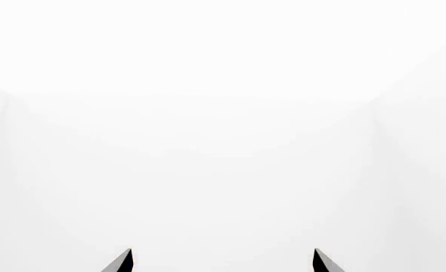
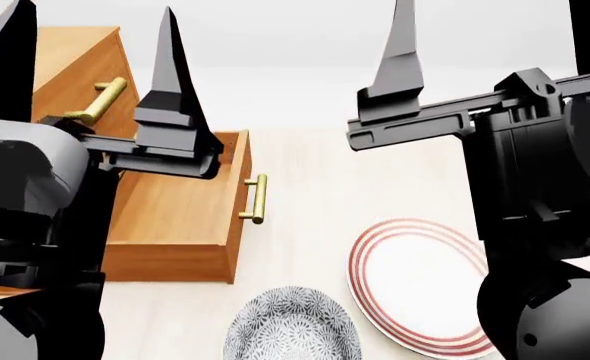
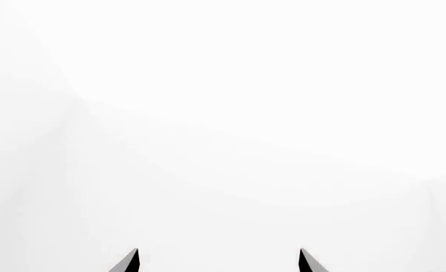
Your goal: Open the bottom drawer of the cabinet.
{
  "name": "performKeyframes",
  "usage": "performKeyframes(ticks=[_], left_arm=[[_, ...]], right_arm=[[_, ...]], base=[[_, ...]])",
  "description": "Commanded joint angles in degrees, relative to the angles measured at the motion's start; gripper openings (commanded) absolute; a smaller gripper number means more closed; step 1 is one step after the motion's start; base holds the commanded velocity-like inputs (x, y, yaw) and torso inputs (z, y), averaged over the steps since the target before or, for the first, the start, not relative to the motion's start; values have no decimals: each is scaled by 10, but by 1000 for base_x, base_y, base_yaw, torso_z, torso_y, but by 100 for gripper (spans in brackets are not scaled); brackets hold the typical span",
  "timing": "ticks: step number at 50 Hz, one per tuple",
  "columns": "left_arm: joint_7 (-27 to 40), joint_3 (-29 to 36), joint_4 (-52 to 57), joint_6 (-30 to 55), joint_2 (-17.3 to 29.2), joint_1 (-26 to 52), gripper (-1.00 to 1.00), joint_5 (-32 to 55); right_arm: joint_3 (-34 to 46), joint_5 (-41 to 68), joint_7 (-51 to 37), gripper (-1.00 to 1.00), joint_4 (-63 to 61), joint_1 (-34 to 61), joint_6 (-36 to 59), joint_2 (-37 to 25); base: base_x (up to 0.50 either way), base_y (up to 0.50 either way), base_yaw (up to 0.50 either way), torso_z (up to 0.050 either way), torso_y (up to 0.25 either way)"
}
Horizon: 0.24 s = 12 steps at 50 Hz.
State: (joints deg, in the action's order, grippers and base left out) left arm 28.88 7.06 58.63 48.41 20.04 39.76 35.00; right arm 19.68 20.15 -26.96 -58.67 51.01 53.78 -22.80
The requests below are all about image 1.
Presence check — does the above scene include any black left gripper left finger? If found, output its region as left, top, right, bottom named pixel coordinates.
left=101, top=247, right=135, bottom=272

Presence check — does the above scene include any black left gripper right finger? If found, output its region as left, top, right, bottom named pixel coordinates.
left=312, top=247, right=346, bottom=272

